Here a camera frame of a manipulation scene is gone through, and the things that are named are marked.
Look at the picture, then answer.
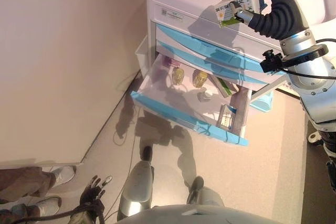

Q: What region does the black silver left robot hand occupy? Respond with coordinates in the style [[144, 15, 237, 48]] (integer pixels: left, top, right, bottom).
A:
[[78, 175, 114, 209]]

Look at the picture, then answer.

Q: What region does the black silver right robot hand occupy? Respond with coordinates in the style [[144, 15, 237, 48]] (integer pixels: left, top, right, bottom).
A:
[[227, 0, 315, 42]]

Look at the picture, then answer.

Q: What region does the small white medicine box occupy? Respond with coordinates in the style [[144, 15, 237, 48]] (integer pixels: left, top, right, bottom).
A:
[[214, 0, 259, 28]]

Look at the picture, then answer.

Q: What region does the blue front cart drawer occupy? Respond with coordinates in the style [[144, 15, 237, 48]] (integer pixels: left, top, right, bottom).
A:
[[130, 53, 253, 146]]

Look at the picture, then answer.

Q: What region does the green white medicine box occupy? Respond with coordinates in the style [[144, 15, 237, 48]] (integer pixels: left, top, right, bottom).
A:
[[209, 76, 238, 98]]

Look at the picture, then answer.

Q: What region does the blue white medicine box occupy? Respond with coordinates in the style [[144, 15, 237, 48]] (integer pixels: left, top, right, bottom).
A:
[[216, 104, 237, 130]]

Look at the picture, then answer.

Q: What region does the white sneaker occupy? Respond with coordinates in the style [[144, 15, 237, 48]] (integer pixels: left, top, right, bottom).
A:
[[51, 165, 77, 185], [34, 196, 62, 216]]

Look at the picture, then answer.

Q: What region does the silver left robot leg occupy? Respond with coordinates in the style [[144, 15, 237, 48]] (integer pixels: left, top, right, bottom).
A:
[[117, 145, 155, 221]]

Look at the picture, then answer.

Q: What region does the silver robot leg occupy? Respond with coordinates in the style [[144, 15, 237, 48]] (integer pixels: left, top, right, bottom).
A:
[[186, 176, 225, 208], [117, 145, 155, 221]]

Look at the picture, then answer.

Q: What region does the light blue plastic bin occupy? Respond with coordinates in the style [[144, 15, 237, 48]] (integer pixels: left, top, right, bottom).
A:
[[249, 91, 275, 113]]

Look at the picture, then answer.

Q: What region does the white blue medical cart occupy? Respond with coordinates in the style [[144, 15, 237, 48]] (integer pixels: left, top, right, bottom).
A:
[[135, 0, 336, 112]]

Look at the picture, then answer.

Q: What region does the yellow pill bottle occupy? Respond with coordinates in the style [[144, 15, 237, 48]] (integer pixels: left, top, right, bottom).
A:
[[193, 70, 208, 88], [172, 68, 186, 84]]

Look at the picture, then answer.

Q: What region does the grey robot torso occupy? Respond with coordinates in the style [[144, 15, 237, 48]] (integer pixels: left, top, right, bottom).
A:
[[115, 202, 302, 224]]

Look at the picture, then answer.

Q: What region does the silver right robot leg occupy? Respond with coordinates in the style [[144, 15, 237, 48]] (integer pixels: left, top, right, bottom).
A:
[[186, 176, 225, 208]]

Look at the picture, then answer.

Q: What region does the bed caster wheel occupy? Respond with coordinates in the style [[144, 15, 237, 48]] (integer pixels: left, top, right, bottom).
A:
[[308, 132, 322, 143]]

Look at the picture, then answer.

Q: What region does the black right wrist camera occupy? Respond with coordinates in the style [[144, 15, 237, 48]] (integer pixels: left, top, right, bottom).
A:
[[259, 49, 286, 73]]

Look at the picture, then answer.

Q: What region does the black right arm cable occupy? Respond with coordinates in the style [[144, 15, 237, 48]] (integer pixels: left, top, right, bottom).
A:
[[282, 38, 336, 80]]

